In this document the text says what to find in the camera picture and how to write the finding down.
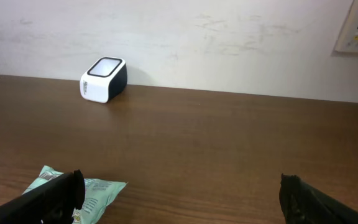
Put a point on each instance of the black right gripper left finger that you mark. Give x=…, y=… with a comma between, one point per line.
x=51, y=202

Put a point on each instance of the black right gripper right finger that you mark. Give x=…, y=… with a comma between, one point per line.
x=301, y=203

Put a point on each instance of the mint green wipes packet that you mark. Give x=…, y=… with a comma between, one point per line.
x=99, y=194

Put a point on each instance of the white barcode scanner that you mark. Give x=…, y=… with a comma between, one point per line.
x=104, y=80

